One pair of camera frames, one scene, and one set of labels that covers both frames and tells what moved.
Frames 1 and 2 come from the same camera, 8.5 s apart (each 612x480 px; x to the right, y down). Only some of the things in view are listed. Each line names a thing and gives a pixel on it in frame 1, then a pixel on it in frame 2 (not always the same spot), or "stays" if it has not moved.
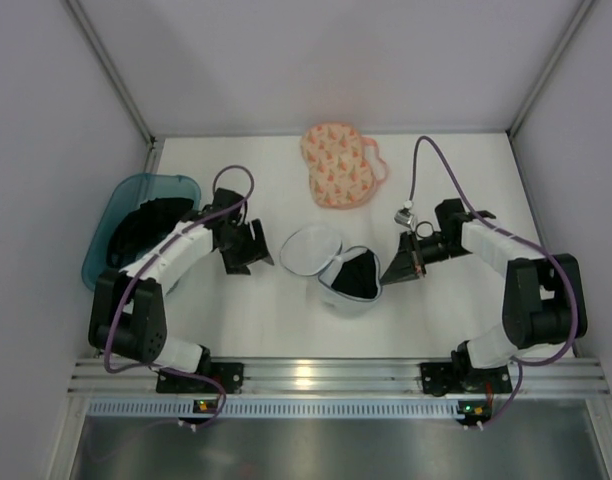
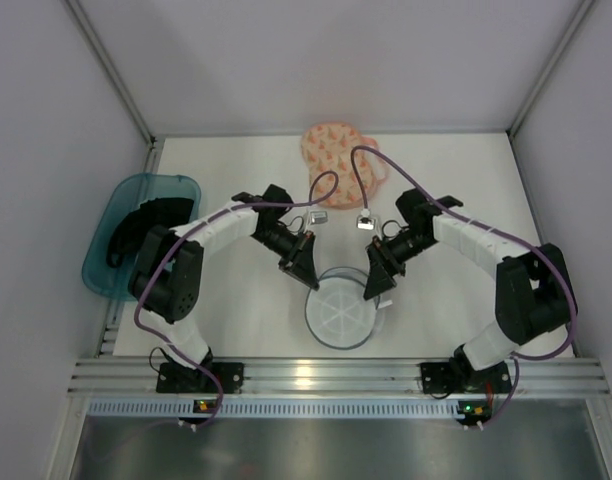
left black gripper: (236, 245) -> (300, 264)
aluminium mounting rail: (570, 378) stays
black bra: (141, 226) stays
